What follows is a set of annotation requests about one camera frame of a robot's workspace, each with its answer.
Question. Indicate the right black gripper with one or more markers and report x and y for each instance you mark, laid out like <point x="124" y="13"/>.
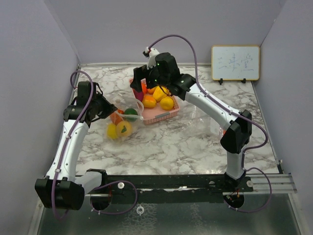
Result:
<point x="139" y="74"/>

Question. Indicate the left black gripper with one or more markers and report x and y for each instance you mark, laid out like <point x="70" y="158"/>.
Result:
<point x="109" y="107"/>

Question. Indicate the purple toy sweet potato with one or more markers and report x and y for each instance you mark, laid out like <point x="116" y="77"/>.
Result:
<point x="138" y="95"/>

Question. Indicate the clear zip top bag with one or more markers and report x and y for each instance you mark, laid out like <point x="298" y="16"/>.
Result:
<point x="122" y="103"/>

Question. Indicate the yellow toy lemon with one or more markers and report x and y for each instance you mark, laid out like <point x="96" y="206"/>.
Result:
<point x="111" y="131"/>

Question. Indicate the green toy lime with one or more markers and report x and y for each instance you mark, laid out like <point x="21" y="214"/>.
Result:
<point x="130" y="111"/>

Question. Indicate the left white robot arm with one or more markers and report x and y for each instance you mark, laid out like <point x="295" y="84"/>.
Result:
<point x="60" y="188"/>

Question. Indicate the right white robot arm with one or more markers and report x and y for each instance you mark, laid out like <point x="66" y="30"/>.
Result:
<point x="236" y="124"/>

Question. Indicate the orange toy tangerine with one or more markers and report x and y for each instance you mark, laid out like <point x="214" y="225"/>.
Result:
<point x="144" y="88"/>

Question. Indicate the yellow orange toy pepper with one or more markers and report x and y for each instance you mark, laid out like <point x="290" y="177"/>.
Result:
<point x="160" y="93"/>

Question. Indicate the orange yellow toy mango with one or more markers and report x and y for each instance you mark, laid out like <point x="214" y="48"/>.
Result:
<point x="149" y="101"/>

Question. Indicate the yellow toy fruit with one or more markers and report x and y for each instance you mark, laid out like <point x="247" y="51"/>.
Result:
<point x="167" y="103"/>

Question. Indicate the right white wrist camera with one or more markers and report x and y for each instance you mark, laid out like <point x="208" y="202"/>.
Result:
<point x="151" y="53"/>

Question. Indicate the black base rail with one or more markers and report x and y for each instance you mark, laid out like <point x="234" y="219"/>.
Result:
<point x="161" y="189"/>

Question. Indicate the small whiteboard wooden frame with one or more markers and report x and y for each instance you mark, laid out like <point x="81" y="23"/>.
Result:
<point x="235" y="63"/>

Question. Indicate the aluminium frame rail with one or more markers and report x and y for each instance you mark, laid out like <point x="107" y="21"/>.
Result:
<point x="280" y="184"/>

